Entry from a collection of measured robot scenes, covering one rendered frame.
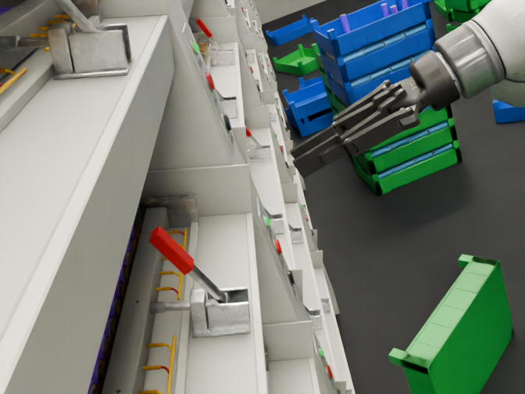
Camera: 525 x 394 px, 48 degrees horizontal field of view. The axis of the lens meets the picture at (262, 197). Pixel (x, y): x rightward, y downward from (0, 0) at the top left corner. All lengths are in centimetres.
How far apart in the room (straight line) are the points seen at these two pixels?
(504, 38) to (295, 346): 45
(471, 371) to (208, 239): 81
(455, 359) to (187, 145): 78
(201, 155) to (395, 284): 111
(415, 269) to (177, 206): 114
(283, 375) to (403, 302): 90
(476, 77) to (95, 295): 67
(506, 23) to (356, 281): 97
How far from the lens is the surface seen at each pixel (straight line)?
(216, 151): 54
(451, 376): 118
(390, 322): 149
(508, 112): 221
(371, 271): 165
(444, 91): 82
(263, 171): 108
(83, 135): 26
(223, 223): 55
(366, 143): 79
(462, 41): 82
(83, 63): 34
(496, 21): 83
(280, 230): 88
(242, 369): 40
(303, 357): 67
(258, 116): 127
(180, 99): 52
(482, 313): 124
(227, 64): 106
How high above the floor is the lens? 99
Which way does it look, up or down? 27 degrees down
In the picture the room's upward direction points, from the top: 22 degrees counter-clockwise
